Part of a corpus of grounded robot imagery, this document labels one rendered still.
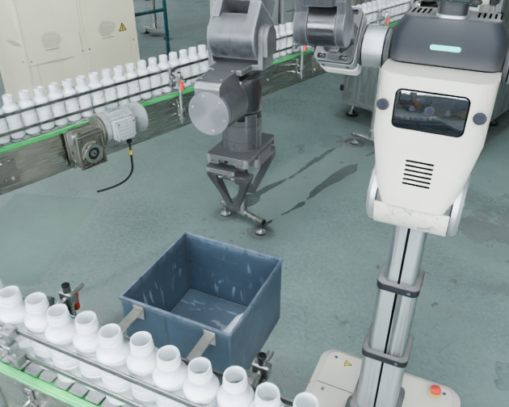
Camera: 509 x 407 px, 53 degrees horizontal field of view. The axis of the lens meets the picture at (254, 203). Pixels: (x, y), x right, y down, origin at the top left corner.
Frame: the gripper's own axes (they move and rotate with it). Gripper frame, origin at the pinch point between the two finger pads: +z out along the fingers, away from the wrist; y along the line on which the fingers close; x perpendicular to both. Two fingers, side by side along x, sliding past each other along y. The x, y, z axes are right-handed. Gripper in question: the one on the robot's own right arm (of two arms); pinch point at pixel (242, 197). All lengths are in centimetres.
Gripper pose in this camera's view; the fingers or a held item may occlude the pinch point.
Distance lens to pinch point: 80.1
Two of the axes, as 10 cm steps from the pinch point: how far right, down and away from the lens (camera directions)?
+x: 9.1, 2.1, -3.5
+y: -4.1, 4.7, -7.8
